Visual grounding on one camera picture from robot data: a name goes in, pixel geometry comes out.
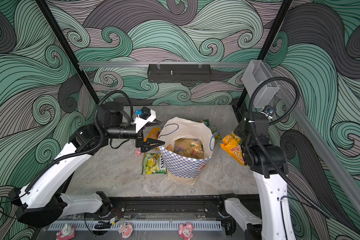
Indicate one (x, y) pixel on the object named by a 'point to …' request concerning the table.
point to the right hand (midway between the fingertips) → (249, 124)
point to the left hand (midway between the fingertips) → (162, 131)
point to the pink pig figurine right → (185, 231)
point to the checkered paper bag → (180, 168)
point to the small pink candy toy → (137, 152)
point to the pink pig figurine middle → (126, 230)
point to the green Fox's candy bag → (153, 163)
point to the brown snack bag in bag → (190, 147)
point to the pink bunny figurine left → (67, 232)
